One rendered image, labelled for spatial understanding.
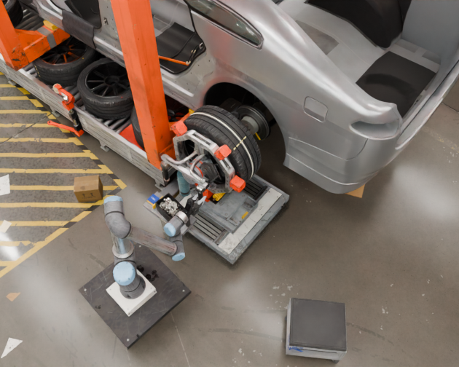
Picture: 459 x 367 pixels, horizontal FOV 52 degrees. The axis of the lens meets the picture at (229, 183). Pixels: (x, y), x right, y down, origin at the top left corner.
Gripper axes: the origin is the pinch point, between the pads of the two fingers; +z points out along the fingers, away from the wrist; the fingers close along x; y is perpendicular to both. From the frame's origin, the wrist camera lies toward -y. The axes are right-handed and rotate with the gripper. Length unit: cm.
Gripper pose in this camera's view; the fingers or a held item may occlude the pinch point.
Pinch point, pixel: (202, 195)
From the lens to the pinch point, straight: 337.6
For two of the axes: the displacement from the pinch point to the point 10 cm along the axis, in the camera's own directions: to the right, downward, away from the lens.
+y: 0.0, 5.8, 8.2
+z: 6.2, -6.4, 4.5
